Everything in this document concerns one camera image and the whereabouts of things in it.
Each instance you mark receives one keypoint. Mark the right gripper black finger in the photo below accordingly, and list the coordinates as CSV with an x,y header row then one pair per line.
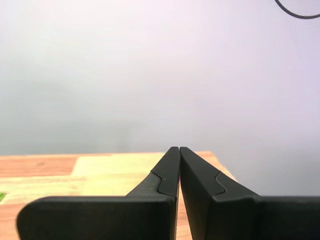
x,y
250,220
100,217

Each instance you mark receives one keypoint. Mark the green studded baseplate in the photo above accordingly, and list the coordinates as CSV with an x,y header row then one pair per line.
x,y
1,196

